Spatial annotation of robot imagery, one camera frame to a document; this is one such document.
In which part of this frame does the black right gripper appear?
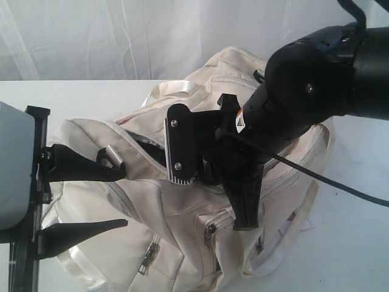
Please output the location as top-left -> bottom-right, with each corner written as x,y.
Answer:
194,94 -> 264,231

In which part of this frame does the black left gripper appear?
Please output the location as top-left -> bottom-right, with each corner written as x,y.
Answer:
9,105 -> 128,291

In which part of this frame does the cream white duffel bag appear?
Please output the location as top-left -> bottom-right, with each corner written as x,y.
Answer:
43,46 -> 318,291

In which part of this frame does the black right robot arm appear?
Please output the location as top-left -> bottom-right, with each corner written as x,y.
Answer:
209,25 -> 388,231

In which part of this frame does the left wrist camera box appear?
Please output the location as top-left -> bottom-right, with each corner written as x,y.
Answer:
1,102 -> 35,243

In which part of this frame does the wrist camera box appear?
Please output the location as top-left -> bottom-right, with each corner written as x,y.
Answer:
164,103 -> 198,186
1,102 -> 35,243

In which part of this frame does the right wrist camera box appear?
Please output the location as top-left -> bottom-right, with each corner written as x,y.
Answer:
164,103 -> 198,186

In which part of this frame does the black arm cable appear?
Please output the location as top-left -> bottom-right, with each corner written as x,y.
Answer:
218,0 -> 389,203

